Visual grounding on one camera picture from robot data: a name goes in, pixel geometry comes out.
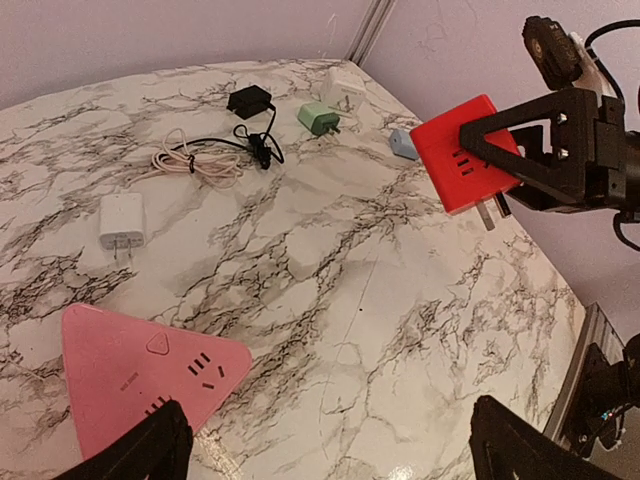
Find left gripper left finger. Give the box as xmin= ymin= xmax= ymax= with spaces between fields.
xmin=57 ymin=400 xmax=193 ymax=480

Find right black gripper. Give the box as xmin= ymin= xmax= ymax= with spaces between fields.
xmin=459 ymin=89 xmax=639 ymax=211

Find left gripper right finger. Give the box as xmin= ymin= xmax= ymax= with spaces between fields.
xmin=470 ymin=395 xmax=615 ymax=479

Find pink triangular power strip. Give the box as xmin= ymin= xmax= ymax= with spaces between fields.
xmin=61 ymin=304 xmax=252 ymax=459

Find red cube socket adapter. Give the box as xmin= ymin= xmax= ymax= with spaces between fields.
xmin=410 ymin=94 xmax=519 ymax=231

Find light blue plug adapter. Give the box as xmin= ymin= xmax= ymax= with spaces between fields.
xmin=389 ymin=129 xmax=419 ymax=161

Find green plug adapter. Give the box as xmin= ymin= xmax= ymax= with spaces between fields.
xmin=297 ymin=102 xmax=341 ymax=137

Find white travel adapter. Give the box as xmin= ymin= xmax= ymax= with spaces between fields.
xmin=319 ymin=66 xmax=366 ymax=116

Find white usb charger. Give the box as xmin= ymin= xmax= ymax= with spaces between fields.
xmin=98 ymin=193 xmax=146 ymax=261

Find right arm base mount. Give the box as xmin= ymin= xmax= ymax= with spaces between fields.
xmin=561 ymin=336 xmax=639 ymax=459

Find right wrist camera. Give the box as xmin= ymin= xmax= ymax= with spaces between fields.
xmin=521 ymin=14 xmax=609 ymax=94

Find front aluminium rail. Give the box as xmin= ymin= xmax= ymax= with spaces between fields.
xmin=544 ymin=303 xmax=624 ymax=451

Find right aluminium frame post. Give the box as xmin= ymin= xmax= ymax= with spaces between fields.
xmin=345 ymin=0 xmax=397 ymax=66

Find pink coiled cable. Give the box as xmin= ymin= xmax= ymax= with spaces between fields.
xmin=151 ymin=127 xmax=244 ymax=190

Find black adapter with cable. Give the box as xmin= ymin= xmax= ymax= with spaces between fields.
xmin=227 ymin=85 xmax=285 ymax=170

